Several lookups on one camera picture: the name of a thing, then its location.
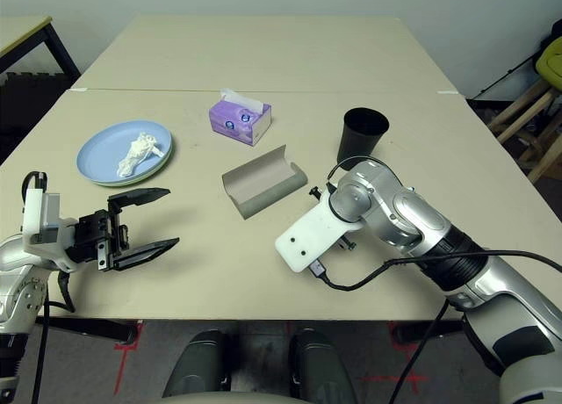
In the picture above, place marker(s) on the dark grey robot right leg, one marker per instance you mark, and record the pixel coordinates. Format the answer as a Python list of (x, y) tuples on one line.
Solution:
[(320, 364)]

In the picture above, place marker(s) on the wooden stool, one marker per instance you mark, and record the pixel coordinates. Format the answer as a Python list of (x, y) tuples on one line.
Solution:
[(520, 106)]

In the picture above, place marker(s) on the grey glasses case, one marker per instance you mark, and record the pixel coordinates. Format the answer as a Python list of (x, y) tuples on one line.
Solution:
[(259, 180)]

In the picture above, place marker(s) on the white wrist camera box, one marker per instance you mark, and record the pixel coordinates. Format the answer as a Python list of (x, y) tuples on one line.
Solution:
[(33, 211), (307, 241)]

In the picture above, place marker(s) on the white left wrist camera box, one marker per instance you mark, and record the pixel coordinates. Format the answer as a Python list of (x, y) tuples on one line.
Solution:
[(33, 211)]

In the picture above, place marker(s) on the white tissue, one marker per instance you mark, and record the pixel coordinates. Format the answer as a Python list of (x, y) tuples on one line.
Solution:
[(136, 151)]

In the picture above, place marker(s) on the purple tissue pack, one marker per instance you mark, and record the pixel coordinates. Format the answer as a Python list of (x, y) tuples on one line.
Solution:
[(232, 123)]

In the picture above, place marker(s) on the black foam floor mat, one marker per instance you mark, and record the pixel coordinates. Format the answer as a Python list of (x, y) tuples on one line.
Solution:
[(30, 101)]

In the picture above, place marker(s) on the dark grey robot leg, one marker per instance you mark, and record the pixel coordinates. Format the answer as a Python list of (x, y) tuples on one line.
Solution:
[(197, 364), (320, 364)]

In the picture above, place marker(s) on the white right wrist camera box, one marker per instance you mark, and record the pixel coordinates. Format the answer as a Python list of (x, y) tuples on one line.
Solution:
[(307, 241)]

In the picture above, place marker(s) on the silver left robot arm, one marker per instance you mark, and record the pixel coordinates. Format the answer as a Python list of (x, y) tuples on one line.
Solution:
[(22, 290)]

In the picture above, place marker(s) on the yellow-green chair seat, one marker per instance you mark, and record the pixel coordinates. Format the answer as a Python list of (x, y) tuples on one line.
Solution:
[(552, 61)]

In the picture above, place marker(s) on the black plastic cup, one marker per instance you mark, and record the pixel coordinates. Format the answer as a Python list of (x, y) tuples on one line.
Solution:
[(360, 136)]

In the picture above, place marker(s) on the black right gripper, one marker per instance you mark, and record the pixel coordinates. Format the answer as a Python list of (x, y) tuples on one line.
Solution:
[(347, 242)]

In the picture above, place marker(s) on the dark grey robot left leg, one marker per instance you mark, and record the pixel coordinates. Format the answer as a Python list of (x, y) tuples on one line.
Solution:
[(197, 364)]

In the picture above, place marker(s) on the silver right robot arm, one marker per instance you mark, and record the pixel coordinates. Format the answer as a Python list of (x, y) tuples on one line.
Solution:
[(395, 211)]

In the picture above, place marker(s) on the blue plastic plate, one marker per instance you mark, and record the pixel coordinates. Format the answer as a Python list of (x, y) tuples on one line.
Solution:
[(101, 153)]

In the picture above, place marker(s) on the black stand rod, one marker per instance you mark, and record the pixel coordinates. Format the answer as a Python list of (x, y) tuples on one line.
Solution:
[(509, 73)]

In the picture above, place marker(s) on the beige side table black frame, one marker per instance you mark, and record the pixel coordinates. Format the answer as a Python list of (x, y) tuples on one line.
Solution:
[(17, 33)]

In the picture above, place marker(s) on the black table foot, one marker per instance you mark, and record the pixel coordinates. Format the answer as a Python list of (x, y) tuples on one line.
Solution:
[(421, 331), (101, 331)]

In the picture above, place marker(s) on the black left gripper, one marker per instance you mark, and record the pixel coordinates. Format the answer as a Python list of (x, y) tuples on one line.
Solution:
[(94, 237)]

